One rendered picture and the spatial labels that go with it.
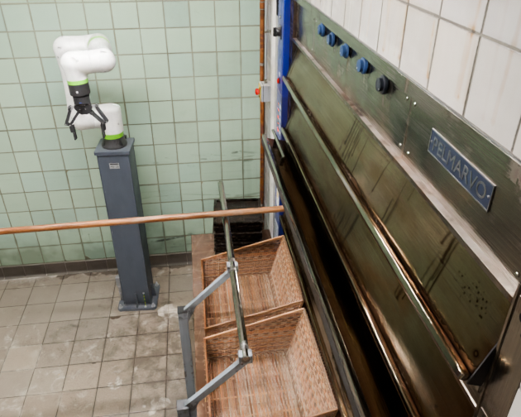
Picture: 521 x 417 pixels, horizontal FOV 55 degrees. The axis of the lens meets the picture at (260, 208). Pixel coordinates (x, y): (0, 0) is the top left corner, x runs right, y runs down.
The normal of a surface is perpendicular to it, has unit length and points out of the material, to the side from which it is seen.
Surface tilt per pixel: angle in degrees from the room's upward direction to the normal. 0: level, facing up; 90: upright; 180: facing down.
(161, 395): 0
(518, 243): 90
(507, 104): 90
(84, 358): 0
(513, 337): 90
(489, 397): 90
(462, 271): 70
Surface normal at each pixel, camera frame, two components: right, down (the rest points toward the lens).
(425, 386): -0.93, -0.22
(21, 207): 0.14, 0.51
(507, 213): -0.99, 0.07
